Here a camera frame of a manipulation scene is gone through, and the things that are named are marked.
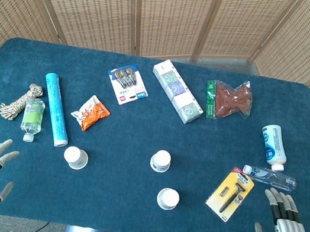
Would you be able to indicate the white floral paper cup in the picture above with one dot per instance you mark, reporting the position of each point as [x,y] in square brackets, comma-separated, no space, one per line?
[168,198]
[75,157]
[160,160]

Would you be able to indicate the clear plastic water bottle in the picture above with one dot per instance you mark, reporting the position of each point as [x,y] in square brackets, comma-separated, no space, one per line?
[270,176]

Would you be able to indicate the razor on yellow card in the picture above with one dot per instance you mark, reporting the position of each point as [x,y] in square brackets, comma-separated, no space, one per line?
[229,195]

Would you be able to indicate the clear bottle green label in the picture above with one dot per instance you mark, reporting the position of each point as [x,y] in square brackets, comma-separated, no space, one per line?
[32,115]

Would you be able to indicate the white blue lotion bottle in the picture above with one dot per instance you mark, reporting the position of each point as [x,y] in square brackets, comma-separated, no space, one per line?
[273,146]

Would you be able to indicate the light blue cylinder tube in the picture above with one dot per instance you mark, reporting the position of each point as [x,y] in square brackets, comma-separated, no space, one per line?
[55,109]

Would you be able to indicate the orange white snack packet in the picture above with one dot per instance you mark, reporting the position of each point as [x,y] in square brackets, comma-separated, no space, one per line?
[92,114]

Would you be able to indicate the blue carpet table cover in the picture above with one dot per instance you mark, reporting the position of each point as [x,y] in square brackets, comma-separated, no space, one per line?
[115,202]

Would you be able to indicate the brown dried food bag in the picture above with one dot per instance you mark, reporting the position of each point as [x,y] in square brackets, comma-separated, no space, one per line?
[229,100]

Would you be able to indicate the hooks blister card pack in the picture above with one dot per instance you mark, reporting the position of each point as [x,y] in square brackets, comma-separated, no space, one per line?
[127,87]

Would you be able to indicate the pastel tissue multipack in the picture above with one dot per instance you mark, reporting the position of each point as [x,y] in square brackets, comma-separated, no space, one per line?
[177,91]

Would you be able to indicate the woven bamboo folding screen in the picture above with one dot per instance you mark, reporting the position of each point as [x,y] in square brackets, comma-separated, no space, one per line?
[173,14]

